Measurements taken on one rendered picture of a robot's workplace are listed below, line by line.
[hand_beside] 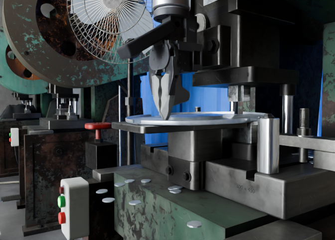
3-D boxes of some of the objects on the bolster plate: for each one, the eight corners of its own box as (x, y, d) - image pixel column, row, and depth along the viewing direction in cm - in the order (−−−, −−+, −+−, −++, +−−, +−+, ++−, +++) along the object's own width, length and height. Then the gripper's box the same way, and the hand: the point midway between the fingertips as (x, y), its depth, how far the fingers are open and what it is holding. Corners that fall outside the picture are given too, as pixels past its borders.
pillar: (288, 140, 64) (289, 77, 63) (279, 139, 66) (280, 77, 65) (294, 140, 65) (295, 77, 65) (285, 139, 67) (286, 78, 67)
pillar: (233, 134, 78) (234, 81, 77) (227, 133, 80) (228, 82, 79) (239, 133, 79) (240, 82, 78) (233, 133, 81) (234, 82, 80)
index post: (269, 175, 45) (270, 113, 45) (254, 171, 48) (254, 113, 48) (280, 173, 47) (281, 113, 47) (265, 169, 49) (265, 113, 49)
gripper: (206, 11, 56) (205, 120, 57) (178, 22, 64) (178, 118, 65) (169, 2, 52) (168, 121, 53) (144, 15, 59) (144, 119, 60)
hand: (162, 113), depth 57 cm, fingers closed
